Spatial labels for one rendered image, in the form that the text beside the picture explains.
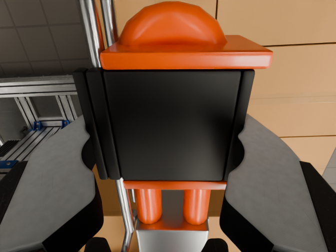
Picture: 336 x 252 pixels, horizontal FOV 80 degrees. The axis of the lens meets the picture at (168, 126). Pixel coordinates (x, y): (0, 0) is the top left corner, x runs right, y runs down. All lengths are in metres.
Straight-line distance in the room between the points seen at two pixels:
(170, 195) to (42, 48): 1.43
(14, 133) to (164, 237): 1.56
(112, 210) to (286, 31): 0.77
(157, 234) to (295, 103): 0.87
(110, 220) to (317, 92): 0.88
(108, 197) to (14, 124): 1.24
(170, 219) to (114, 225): 0.28
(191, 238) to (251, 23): 0.72
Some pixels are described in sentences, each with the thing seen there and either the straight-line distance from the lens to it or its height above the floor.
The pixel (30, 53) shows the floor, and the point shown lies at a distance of 1.61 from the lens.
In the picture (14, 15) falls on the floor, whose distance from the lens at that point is 1.59.
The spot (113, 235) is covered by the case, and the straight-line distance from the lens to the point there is 0.50.
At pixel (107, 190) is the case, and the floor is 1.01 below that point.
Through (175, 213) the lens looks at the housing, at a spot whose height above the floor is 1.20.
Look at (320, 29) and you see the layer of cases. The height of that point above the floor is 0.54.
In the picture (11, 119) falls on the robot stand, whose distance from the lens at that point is 1.63.
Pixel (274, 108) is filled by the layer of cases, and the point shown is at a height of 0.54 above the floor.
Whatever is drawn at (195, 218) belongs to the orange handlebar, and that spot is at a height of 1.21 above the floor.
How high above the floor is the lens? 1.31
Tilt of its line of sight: 58 degrees down
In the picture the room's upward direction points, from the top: 178 degrees counter-clockwise
